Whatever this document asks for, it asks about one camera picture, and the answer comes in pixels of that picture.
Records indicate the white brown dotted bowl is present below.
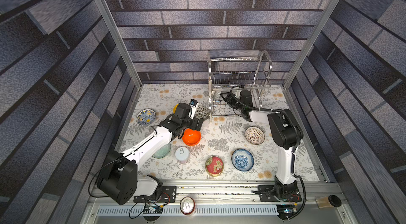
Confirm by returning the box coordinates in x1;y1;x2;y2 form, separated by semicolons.
245;126;265;145

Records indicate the blue white floral bowl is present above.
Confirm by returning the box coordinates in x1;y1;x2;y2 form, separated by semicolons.
232;149;254;172

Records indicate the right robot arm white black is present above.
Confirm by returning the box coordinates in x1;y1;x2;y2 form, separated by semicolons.
220;89;303;199

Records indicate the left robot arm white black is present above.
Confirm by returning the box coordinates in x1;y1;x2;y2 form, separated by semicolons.
95;99;204;205

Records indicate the stainless steel dish rack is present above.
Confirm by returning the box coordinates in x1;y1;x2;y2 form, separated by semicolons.
207;50;273;117

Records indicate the yellow plastic bowl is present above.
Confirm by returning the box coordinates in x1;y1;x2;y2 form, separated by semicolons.
173;104;179;113

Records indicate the orange plastic bowl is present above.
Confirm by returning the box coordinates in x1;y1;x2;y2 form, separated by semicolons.
182;128;202;146

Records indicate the black white leaf bowl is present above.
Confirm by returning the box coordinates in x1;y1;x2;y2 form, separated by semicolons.
194;106;210;120

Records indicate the pale green ceramic bowl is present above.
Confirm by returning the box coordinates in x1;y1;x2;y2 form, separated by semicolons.
152;143;171;159

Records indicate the blue yellow patterned plate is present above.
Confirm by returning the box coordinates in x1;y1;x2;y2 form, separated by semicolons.
136;108;156;125

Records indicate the floral table mat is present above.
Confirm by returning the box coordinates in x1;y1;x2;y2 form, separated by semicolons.
122;83;320;182

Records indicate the red floral bowl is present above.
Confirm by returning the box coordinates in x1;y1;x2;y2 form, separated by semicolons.
205;155;224;176

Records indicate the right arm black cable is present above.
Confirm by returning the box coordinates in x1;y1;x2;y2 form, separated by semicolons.
228;97;307;220

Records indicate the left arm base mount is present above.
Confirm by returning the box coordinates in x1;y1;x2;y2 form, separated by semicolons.
133;186;178;204

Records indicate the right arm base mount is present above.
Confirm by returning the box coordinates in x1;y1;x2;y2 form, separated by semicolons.
252;185;302;203

